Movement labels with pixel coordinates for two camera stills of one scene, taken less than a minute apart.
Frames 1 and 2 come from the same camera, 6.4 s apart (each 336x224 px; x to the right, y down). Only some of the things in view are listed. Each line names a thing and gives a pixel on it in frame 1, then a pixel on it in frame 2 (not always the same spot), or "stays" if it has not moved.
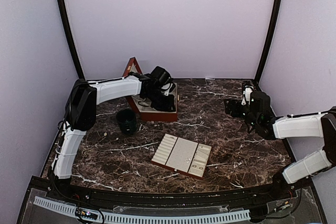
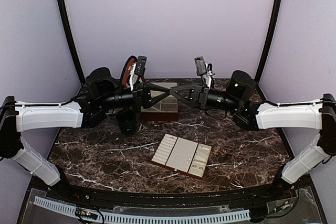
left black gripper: x=168 y=107 → x=143 y=97
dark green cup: x=127 y=120 stays
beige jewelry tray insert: x=182 y=155 stays
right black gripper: x=233 y=102 → x=200 y=104
